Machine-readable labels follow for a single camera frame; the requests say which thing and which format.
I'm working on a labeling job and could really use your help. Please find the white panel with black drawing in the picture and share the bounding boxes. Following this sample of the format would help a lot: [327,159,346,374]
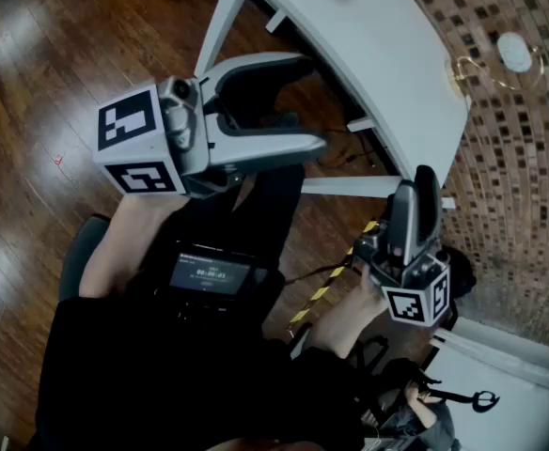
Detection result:
[424,317,549,451]

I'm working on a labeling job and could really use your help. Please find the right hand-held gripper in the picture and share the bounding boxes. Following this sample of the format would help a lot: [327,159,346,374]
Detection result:
[352,163,453,329]

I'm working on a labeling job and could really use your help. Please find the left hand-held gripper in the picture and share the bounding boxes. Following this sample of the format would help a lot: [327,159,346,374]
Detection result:
[92,52,329,200]

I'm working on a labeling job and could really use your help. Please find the person's right forearm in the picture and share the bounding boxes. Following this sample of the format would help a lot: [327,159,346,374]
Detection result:
[302,288,391,361]

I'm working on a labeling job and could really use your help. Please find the person's right hand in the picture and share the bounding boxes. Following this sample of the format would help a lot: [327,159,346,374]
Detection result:
[356,260,389,307]

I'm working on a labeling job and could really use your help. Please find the black chest-mounted screen device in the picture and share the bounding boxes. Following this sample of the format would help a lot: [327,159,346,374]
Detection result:
[154,240,285,319]

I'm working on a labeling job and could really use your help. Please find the yellow black striped tape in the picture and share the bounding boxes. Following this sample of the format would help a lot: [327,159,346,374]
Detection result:
[288,221,379,326]

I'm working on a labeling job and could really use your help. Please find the black backpack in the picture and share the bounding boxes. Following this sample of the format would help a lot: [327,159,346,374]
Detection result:
[443,246,478,300]

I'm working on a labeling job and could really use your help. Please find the gold lamp with white globe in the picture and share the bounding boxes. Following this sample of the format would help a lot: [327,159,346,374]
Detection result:
[443,30,547,99]

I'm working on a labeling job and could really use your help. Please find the person's left forearm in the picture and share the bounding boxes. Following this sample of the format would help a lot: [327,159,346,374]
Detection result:
[77,194,194,300]

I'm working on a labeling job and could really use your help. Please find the person's black clothing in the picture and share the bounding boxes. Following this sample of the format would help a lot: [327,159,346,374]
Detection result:
[34,164,388,451]

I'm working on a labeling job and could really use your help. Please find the white table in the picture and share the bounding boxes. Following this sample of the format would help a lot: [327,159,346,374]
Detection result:
[194,0,473,210]

